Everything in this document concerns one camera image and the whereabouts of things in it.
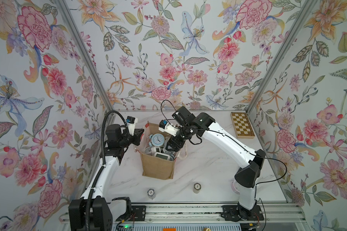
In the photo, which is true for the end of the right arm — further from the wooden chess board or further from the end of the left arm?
the wooden chess board

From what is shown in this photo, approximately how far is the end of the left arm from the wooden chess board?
742mm

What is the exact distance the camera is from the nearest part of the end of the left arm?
2.00 ft

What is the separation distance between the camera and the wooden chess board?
106cm
